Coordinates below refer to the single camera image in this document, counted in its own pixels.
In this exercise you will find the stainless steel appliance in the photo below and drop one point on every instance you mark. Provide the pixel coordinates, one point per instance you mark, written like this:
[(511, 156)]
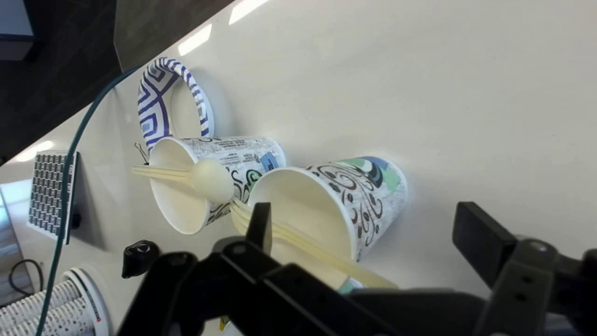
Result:
[(6, 249)]

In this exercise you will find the black binder clip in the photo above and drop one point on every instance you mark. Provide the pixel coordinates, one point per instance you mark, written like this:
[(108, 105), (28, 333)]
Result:
[(142, 152)]

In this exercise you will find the white paper plate stack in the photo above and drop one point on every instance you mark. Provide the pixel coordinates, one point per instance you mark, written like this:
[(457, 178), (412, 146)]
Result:
[(101, 305)]

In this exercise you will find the cream plastic spoon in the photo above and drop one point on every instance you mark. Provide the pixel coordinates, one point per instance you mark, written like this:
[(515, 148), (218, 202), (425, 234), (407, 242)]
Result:
[(310, 245), (211, 180)]

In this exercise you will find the patterned paper cup stack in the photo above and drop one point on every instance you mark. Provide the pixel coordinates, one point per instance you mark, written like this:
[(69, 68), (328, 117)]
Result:
[(37, 311)]

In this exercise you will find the blue patterned paper plate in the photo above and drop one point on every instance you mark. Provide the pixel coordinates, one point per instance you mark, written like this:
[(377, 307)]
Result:
[(155, 105)]

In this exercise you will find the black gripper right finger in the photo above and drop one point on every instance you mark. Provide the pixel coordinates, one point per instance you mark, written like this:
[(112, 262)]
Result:
[(515, 281)]

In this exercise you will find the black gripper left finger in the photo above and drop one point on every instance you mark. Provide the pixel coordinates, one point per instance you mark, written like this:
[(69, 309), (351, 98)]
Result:
[(187, 292)]

